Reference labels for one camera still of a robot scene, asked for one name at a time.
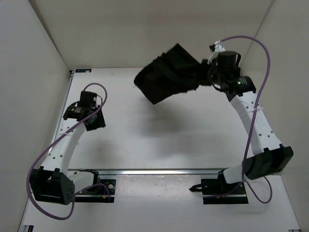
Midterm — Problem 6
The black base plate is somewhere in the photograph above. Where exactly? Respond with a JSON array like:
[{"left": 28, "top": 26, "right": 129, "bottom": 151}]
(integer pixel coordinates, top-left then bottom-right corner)
[
  {"left": 75, "top": 175, "right": 116, "bottom": 203},
  {"left": 189, "top": 179, "right": 249, "bottom": 205}
]

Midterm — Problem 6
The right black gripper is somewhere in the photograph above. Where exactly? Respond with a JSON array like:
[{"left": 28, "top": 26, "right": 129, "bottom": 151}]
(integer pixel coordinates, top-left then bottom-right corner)
[{"left": 192, "top": 60, "right": 225, "bottom": 87}]

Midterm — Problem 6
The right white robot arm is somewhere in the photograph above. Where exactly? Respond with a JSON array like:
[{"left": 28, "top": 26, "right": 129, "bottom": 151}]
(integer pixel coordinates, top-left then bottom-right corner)
[{"left": 202, "top": 49, "right": 294, "bottom": 194}]

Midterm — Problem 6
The left corner label sticker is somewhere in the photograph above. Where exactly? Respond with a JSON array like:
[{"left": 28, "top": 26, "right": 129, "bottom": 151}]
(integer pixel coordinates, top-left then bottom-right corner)
[{"left": 75, "top": 69, "right": 92, "bottom": 73}]

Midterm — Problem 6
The black skirt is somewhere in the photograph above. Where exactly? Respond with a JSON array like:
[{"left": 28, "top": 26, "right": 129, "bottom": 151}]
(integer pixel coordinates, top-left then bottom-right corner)
[{"left": 134, "top": 43, "right": 202, "bottom": 104}]

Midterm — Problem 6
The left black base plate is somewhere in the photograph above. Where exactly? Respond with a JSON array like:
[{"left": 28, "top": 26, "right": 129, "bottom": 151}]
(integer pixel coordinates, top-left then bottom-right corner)
[{"left": 75, "top": 175, "right": 116, "bottom": 203}]

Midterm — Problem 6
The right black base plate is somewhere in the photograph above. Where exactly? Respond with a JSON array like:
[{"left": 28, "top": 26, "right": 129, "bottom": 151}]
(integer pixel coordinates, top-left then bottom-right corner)
[{"left": 189, "top": 179, "right": 249, "bottom": 205}]

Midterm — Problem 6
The aluminium table rail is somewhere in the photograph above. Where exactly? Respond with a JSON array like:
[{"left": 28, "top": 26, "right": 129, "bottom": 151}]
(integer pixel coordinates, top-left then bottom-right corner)
[{"left": 69, "top": 169, "right": 225, "bottom": 176}]

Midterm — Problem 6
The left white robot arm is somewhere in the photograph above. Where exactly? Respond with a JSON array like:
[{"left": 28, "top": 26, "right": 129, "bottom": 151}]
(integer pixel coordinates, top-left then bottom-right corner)
[{"left": 29, "top": 91, "right": 106, "bottom": 205}]

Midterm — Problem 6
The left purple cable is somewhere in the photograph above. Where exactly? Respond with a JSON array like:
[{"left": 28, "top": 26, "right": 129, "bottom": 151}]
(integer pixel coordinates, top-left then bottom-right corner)
[{"left": 26, "top": 83, "right": 108, "bottom": 220}]

